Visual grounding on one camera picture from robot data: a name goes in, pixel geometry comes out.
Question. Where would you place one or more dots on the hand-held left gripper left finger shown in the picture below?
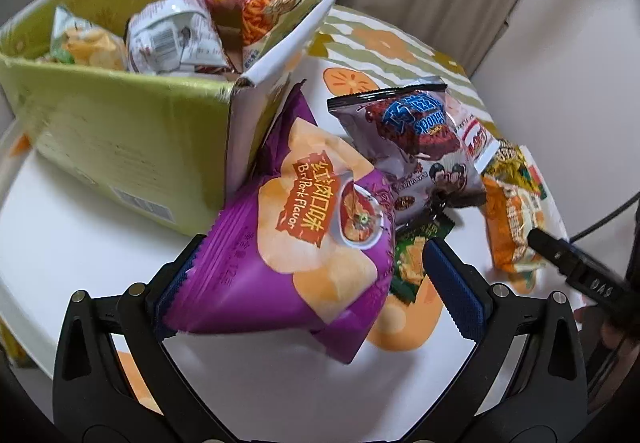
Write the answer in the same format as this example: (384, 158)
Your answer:
(170, 288)

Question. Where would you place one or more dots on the dark blue-print chocolate packet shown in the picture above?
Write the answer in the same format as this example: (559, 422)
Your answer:
(410, 143)

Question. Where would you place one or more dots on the green cardboard box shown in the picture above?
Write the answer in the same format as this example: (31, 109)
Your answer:
(150, 133)

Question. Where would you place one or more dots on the white barcode packet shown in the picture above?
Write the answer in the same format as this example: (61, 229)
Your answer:
(170, 35)

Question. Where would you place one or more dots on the purple chip packet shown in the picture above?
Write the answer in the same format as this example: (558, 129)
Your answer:
(280, 243)

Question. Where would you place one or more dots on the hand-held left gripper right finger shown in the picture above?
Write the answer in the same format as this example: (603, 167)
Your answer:
(450, 283)

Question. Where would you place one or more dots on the red white snack packet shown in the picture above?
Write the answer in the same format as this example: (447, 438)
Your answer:
(475, 140)

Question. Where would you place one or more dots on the black curved lamp pole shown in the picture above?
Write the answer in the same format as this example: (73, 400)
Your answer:
(605, 223)

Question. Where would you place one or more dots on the green snack packet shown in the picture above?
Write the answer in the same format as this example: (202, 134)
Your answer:
(412, 258)

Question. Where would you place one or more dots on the orange noodle snack packet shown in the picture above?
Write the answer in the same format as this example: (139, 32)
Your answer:
(270, 13)

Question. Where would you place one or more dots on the floral striped blanket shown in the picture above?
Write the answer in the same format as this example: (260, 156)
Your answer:
(390, 43)

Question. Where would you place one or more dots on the green yellow chip bag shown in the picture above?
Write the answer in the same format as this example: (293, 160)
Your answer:
(85, 43)

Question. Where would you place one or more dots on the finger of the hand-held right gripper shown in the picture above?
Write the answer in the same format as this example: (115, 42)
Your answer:
(575, 263)

